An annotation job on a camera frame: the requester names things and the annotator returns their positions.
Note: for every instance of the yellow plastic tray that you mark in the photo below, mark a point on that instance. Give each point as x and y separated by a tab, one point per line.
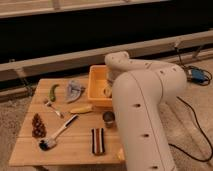
97	82

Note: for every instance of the wooden table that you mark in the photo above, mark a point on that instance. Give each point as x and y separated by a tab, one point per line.
74	145

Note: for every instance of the grey crumpled cloth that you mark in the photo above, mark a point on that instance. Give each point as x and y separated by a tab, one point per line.
74	91

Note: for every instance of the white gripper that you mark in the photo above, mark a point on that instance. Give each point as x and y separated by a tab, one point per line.
108	89

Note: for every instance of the orange peach fruit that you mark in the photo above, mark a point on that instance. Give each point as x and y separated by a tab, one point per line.
121	155

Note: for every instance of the striped whiteboard eraser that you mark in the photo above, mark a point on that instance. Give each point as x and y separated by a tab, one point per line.
98	147

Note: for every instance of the small metal tool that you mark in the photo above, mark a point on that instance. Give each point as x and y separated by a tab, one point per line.
49	104

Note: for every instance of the blue power adapter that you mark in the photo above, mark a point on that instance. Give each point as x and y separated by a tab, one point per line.
196	75

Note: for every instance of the green chili pepper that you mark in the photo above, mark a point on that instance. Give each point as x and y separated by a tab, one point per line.
52	95

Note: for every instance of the dark small cup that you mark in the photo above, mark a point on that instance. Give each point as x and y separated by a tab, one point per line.
109	119

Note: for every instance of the yellow banana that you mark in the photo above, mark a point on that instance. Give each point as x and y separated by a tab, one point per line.
82	110

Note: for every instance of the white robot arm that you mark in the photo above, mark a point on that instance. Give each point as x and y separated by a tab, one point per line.
138	86

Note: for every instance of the bunch of dark grapes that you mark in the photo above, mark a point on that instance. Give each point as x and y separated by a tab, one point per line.
39	130

